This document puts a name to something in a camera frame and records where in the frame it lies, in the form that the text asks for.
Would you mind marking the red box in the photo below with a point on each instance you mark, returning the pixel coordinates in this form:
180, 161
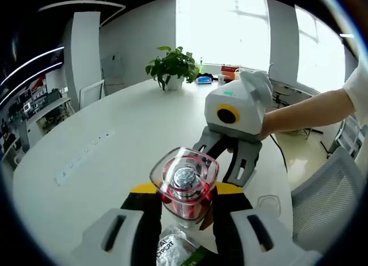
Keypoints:
230, 71

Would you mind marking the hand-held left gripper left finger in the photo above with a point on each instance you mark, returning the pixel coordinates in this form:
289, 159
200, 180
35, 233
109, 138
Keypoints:
138, 228

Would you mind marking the red collar skincare bottle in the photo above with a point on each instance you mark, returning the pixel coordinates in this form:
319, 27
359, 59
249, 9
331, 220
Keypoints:
184, 177

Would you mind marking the green black skincare sachet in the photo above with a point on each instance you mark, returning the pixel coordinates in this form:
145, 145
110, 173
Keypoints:
175, 246

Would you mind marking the person's right hand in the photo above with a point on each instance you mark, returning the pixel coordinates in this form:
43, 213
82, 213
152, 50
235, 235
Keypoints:
229, 149

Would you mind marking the white mesh office chair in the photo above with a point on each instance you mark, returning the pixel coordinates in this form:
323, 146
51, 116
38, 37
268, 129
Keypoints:
325, 191

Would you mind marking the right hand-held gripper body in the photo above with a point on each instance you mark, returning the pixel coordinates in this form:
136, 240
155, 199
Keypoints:
244, 105

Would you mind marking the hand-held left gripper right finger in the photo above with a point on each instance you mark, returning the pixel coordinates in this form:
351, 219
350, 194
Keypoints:
238, 220

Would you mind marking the table power outlet strip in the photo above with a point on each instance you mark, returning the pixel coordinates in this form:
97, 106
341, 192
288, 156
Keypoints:
86, 151

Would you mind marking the clear jar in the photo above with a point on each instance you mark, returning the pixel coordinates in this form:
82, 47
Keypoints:
221, 78

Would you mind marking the blue packet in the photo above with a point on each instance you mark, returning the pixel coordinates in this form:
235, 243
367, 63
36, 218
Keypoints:
203, 80

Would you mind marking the potted green plant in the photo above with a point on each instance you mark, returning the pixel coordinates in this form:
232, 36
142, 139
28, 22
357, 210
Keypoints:
172, 65

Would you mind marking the person in white t-shirt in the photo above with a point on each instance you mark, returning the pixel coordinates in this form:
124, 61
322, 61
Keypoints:
358, 85

